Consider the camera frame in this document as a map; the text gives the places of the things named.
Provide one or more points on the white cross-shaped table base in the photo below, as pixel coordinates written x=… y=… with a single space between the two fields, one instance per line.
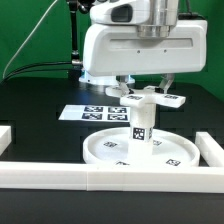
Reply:
x=141 y=98

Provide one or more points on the white front fence bar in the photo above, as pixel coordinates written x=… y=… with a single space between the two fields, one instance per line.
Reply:
x=25 y=175

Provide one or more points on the paper sheet with markers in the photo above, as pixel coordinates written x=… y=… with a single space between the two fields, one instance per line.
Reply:
x=95 y=113

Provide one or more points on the white right fence bar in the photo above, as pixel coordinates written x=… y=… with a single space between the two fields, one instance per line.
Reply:
x=209 y=149

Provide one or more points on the white left fence block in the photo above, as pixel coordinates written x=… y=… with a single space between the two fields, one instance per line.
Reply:
x=5 y=138

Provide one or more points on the white fence bar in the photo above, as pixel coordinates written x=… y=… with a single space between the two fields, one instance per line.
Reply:
x=25 y=175
x=209 y=149

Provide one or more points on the white round table top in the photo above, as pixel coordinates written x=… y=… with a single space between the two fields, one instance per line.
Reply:
x=114 y=146

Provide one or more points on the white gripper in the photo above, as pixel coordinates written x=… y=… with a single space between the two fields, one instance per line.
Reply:
x=136 y=37

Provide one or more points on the black camera stand pole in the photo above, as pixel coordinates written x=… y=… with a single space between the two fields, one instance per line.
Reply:
x=75 y=6

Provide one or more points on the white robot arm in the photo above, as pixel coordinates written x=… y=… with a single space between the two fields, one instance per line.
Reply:
x=141 y=37

